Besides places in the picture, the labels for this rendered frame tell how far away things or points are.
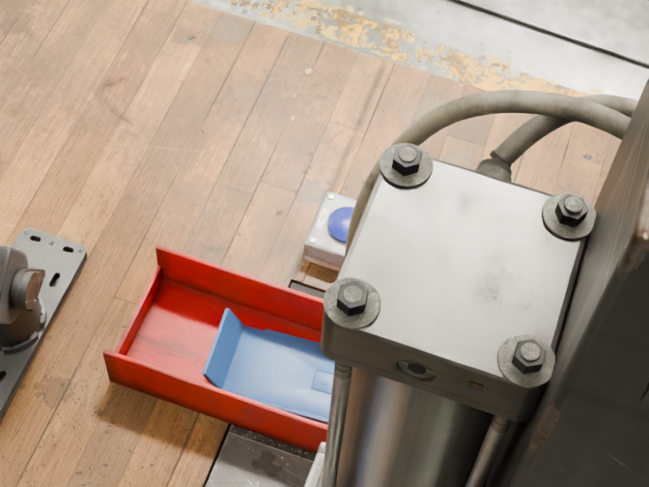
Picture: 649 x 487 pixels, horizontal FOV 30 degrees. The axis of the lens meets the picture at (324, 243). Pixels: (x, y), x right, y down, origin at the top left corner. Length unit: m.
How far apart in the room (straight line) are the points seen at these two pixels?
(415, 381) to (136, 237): 0.75
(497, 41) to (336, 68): 1.29
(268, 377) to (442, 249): 0.65
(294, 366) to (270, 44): 0.40
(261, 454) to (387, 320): 0.64
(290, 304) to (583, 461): 0.69
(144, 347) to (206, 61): 0.35
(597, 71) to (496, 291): 2.13
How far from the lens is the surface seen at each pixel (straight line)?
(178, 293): 1.17
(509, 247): 0.49
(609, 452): 0.45
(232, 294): 1.15
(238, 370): 1.12
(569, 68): 2.59
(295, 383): 1.12
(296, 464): 1.10
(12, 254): 1.03
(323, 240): 1.17
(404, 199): 0.50
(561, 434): 0.44
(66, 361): 1.15
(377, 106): 1.30
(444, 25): 2.61
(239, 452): 1.10
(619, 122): 0.52
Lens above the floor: 1.92
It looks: 58 degrees down
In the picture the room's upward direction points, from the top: 5 degrees clockwise
